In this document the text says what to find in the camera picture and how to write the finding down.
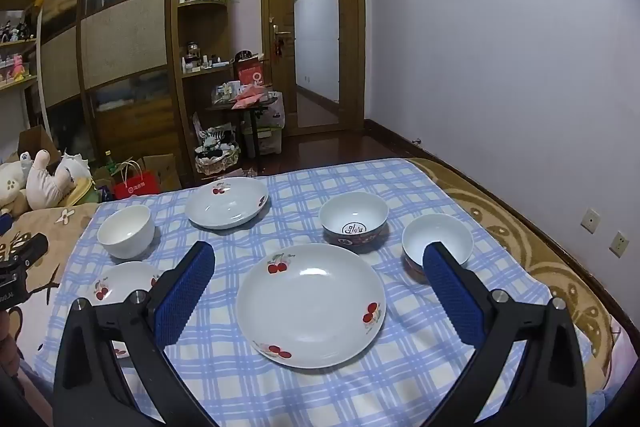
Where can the red paper shopping bag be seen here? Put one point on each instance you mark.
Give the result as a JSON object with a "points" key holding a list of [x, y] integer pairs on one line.
{"points": [[135, 181]]}

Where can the white bowl dark outside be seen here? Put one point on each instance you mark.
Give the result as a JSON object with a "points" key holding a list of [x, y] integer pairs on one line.
{"points": [[427, 229]]}

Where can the wall socket near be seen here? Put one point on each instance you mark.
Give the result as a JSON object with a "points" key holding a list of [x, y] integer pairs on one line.
{"points": [[619, 244]]}

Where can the small black side table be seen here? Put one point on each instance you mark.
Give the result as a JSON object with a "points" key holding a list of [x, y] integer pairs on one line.
{"points": [[252, 112]]}

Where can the large cherry plate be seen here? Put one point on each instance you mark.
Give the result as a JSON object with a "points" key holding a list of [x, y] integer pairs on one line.
{"points": [[311, 306]]}

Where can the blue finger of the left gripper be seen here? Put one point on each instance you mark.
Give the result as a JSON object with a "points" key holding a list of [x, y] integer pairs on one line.
{"points": [[25, 256]]}

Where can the red box on table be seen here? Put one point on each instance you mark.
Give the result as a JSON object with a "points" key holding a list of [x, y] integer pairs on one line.
{"points": [[250, 72]]}

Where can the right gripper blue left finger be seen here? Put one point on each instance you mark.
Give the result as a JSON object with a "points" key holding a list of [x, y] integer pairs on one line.
{"points": [[175, 295]]}

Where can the wall socket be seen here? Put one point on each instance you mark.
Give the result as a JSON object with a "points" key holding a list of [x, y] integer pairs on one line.
{"points": [[590, 221], [619, 244]]}

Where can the cardboard box on floor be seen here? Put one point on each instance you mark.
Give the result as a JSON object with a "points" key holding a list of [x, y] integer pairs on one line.
{"points": [[164, 168]]}

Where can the small cherry plate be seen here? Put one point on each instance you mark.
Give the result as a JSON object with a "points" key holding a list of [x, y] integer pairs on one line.
{"points": [[118, 282]]}

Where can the blue checked cloth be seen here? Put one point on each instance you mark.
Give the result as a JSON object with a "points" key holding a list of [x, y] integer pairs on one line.
{"points": [[325, 386]]}

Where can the wall socket far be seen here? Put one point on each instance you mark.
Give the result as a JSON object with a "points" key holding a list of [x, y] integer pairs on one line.
{"points": [[590, 221]]}

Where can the white plush toy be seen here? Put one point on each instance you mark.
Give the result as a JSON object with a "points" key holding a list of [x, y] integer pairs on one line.
{"points": [[27, 184]]}

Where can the blue patterned emblem bowl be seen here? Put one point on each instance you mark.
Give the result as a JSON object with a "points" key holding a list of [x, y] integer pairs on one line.
{"points": [[355, 220]]}

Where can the wooden wardrobe cabinet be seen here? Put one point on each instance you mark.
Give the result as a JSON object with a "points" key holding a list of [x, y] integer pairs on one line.
{"points": [[128, 75]]}

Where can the left wooden shelf unit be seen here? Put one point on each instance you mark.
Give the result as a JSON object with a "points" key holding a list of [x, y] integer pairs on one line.
{"points": [[21, 69]]}

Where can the plain white bowl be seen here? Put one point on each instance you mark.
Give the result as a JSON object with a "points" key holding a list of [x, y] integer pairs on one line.
{"points": [[127, 233]]}

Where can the left hand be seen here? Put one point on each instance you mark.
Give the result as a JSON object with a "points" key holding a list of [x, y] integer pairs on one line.
{"points": [[9, 356]]}

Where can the yellow green plush toy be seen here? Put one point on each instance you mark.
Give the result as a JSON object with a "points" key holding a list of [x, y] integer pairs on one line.
{"points": [[84, 191]]}

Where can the green bottle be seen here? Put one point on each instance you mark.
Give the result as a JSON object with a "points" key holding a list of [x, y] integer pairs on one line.
{"points": [[109, 162]]}

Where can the brown patterned blanket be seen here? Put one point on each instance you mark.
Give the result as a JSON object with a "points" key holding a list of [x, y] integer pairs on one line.
{"points": [[530, 246]]}

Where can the wicker basket with items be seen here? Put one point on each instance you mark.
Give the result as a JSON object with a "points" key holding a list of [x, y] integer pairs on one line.
{"points": [[217, 150]]}

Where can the wooden door with glass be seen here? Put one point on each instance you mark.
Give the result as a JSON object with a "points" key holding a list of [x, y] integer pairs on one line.
{"points": [[315, 57]]}

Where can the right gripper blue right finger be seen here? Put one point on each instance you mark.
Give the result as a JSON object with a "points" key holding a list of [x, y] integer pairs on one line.
{"points": [[463, 296]]}

